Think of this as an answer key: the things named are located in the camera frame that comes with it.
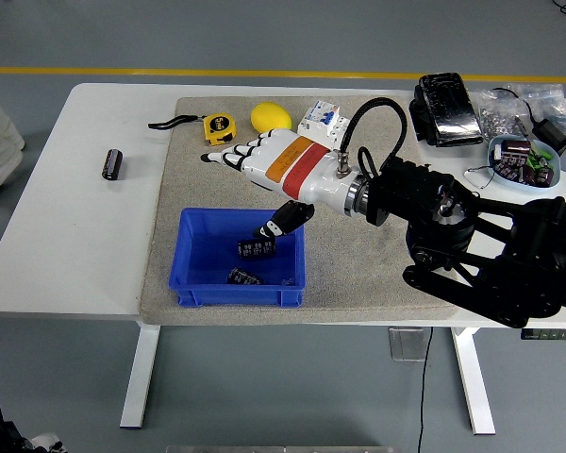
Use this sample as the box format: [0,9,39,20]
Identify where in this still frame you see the large maroon capacitor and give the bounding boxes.
[501,138,533,167]

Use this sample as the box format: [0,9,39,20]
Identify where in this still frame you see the grey-brown mat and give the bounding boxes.
[136,96,464,327]

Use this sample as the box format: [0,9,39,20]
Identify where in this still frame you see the yellow lemon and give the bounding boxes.
[250,101,293,134]

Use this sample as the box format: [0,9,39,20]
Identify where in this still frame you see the yellow tape measure black strap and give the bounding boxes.
[147,112,237,147]

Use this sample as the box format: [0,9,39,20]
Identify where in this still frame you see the blue plastic box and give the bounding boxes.
[168,207,308,308]

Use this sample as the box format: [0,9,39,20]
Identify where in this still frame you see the light blue bowl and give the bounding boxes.
[486,135,562,191]

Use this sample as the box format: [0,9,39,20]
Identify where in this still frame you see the green component pieces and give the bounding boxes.
[525,148,553,172]

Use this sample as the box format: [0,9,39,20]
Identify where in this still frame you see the grey box under table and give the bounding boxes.
[389,327,428,362]

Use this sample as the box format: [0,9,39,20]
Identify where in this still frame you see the white table leg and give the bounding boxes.
[450,326,497,436]
[119,325,161,430]

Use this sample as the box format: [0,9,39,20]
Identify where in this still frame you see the black power adapter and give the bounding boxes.
[531,117,566,155]

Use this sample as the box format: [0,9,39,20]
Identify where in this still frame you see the white circuit breaker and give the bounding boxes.
[295,100,351,148]

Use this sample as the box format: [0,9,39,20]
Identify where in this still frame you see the thin wire with white tag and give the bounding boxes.
[462,164,496,190]

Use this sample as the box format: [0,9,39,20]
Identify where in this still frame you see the plastic bag of screws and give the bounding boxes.
[474,89,529,139]

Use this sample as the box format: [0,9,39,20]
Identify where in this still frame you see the black foot pedal device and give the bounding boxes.
[408,72,485,147]

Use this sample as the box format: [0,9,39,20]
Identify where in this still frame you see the table control panel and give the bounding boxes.
[521,328,566,342]

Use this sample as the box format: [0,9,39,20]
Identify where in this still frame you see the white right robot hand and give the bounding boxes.
[200,129,356,240]

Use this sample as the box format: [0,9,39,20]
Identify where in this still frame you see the dark cylindrical battery silver ends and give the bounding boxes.
[99,148,125,182]

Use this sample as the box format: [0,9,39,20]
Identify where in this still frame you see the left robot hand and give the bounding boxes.
[27,431,70,453]

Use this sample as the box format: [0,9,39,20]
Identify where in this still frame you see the black printed cylindrical battery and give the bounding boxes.
[228,266,264,286]

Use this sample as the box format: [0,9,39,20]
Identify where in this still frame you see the clear plastic bag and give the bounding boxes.
[504,83,566,138]

